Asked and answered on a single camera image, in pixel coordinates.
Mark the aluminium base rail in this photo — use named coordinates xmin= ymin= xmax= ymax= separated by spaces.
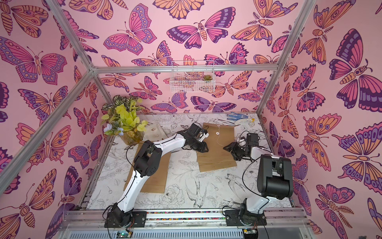
xmin=57 ymin=208 xmax=315 ymax=239

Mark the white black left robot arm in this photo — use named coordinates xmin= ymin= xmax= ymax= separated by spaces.
xmin=104 ymin=123 xmax=209 ymax=229

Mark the aluminium cage frame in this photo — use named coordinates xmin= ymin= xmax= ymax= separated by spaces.
xmin=1 ymin=1 xmax=316 ymax=192

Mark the brown kraft file bag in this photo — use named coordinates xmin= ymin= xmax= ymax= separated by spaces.
xmin=197 ymin=155 xmax=237 ymax=172
xmin=197 ymin=123 xmax=235 ymax=164
xmin=123 ymin=141 xmax=171 ymax=194

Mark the potted green yellow plant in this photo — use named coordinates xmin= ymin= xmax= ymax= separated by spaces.
xmin=101 ymin=95 xmax=148 ymax=146

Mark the small green succulent plant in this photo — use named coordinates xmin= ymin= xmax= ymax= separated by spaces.
xmin=203 ymin=75 xmax=213 ymax=81

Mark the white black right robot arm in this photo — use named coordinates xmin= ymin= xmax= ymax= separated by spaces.
xmin=222 ymin=133 xmax=293 ymax=227

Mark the white wire wall basket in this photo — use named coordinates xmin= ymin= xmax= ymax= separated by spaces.
xmin=168 ymin=60 xmax=216 ymax=94

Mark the blue white work glove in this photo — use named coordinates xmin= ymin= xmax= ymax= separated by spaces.
xmin=226 ymin=113 xmax=257 ymax=125

